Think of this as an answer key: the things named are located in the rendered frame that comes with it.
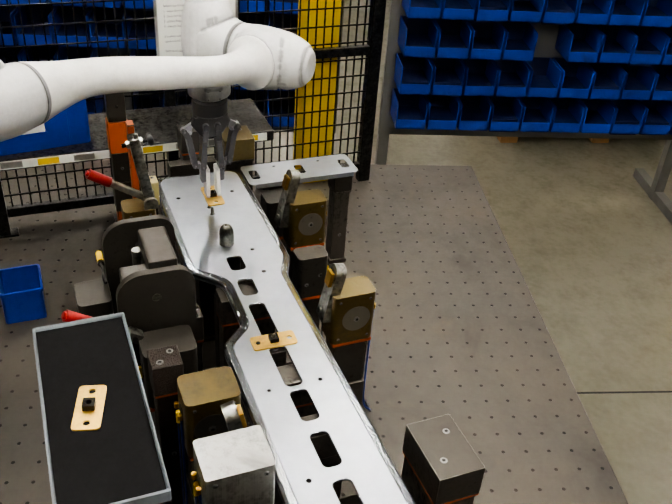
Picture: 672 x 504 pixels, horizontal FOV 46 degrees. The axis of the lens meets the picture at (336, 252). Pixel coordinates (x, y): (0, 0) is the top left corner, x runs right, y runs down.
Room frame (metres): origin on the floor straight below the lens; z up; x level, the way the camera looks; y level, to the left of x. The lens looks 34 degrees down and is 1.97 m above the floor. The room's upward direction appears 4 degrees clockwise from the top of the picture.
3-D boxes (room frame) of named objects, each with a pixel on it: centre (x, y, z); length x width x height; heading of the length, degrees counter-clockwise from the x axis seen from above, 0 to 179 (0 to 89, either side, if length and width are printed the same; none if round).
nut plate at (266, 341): (1.13, 0.10, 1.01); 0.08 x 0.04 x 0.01; 113
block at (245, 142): (1.86, 0.28, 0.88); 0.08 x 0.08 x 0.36; 24
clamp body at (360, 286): (1.26, -0.05, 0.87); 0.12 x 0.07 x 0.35; 114
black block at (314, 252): (1.45, 0.04, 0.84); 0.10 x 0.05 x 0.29; 114
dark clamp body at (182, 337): (1.01, 0.28, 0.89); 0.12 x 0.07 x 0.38; 114
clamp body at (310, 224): (1.59, 0.07, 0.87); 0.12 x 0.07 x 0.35; 114
